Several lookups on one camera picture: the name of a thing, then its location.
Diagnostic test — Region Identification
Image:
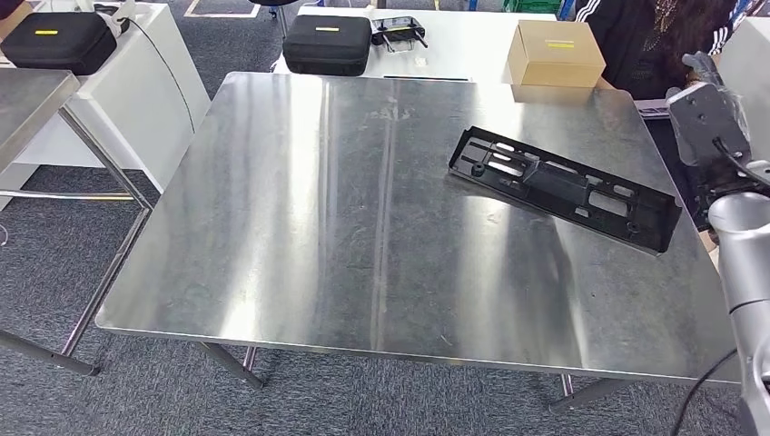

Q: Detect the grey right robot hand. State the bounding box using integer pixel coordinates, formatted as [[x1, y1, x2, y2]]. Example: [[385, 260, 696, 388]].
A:
[[681, 51, 755, 147]]

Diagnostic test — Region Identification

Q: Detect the black plastic frame part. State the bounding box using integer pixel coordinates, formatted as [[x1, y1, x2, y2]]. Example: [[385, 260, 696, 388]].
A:
[[448, 124, 685, 258]]

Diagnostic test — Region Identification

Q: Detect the stainless steel workbench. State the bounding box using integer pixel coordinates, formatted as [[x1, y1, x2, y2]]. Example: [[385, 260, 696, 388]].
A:
[[94, 71, 742, 416]]

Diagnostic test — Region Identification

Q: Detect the person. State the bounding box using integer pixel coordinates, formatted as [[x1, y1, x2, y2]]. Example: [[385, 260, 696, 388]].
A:
[[574, 0, 770, 245]]

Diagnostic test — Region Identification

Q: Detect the dark tablet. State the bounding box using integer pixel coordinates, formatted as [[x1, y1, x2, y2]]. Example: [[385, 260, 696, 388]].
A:
[[633, 97, 673, 121]]

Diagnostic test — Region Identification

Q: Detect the cardboard box yellow label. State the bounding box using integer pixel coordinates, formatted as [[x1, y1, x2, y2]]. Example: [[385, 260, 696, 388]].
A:
[[506, 19, 607, 90]]

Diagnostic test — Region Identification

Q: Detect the green plastic crate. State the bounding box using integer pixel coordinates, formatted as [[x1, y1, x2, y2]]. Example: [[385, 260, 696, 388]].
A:
[[502, 0, 565, 15]]

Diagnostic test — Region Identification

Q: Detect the black handheld controller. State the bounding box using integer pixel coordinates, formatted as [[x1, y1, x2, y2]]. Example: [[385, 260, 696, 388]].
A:
[[370, 15, 430, 54]]

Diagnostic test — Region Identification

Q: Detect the black case yellow label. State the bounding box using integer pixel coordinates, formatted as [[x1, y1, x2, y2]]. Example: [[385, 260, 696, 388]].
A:
[[0, 12, 119, 77], [282, 14, 373, 77]]

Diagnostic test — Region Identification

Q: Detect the black stool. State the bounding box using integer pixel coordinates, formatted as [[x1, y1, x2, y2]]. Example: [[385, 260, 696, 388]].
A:
[[248, 0, 301, 38]]

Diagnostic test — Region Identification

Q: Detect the white device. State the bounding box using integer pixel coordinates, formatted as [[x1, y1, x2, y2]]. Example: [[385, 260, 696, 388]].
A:
[[90, 0, 140, 38]]

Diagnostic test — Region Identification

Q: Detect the stainless steel table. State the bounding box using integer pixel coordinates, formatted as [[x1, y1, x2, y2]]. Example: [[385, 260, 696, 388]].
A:
[[0, 67, 153, 377]]

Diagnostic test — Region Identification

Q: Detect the plain cardboard box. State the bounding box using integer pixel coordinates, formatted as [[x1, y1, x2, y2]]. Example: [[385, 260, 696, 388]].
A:
[[0, 0, 35, 45]]

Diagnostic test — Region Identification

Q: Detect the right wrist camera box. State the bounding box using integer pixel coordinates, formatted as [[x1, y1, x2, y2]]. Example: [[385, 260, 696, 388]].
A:
[[666, 83, 753, 168]]

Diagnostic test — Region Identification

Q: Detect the thin dark desk cable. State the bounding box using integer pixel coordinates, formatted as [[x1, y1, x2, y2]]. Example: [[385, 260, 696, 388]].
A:
[[122, 16, 199, 136]]

